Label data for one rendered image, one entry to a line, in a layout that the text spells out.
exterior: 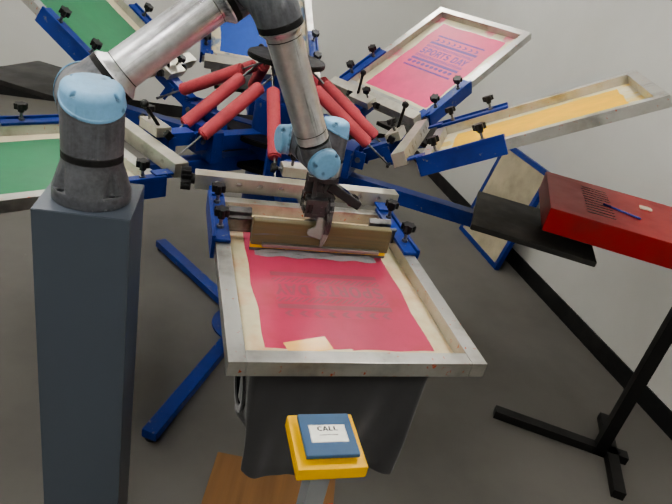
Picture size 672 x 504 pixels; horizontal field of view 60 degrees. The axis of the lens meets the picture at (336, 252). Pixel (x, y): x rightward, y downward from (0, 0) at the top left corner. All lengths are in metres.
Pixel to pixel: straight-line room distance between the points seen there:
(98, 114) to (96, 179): 0.13
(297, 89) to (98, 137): 0.41
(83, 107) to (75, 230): 0.24
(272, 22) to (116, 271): 0.58
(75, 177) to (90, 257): 0.16
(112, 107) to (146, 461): 1.46
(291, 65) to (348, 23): 4.63
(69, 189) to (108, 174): 0.08
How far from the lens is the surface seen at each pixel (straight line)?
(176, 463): 2.30
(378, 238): 1.69
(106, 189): 1.21
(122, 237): 1.21
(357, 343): 1.36
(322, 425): 1.11
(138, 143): 2.12
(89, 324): 1.34
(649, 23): 3.73
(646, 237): 2.21
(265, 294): 1.45
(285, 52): 1.24
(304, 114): 1.29
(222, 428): 2.42
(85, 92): 1.17
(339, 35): 5.87
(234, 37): 3.22
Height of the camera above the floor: 1.74
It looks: 27 degrees down
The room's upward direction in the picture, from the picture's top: 13 degrees clockwise
